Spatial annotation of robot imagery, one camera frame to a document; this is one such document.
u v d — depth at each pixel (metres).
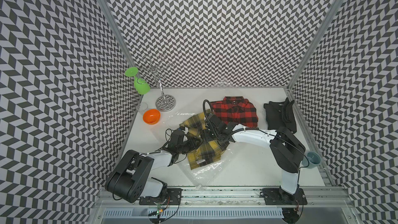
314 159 0.81
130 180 0.42
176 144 0.70
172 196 0.71
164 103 1.09
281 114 0.95
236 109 1.02
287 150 0.48
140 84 0.92
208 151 0.85
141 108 1.02
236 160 0.85
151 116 0.97
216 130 0.68
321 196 0.75
